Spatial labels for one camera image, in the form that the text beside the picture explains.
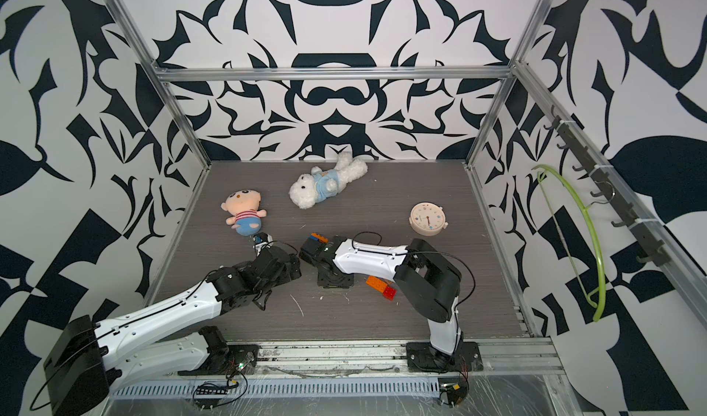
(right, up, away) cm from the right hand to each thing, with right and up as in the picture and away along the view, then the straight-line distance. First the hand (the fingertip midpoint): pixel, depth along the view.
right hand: (331, 281), depth 87 cm
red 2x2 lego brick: (+18, -3, -3) cm, 18 cm away
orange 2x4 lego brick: (-5, +12, +9) cm, 16 cm away
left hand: (-12, +8, -4) cm, 15 cm away
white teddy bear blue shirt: (-9, +28, +14) cm, 33 cm away
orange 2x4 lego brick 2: (+14, -1, 0) cm, 14 cm away
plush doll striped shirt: (-31, +23, +12) cm, 40 cm away
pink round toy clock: (+33, +18, +12) cm, 40 cm away
